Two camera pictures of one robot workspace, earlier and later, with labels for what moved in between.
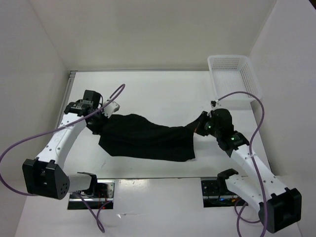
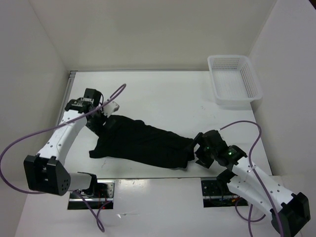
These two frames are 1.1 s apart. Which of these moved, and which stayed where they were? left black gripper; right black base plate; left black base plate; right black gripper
Moved: right black gripper
Stayed: left black base plate; right black base plate; left black gripper
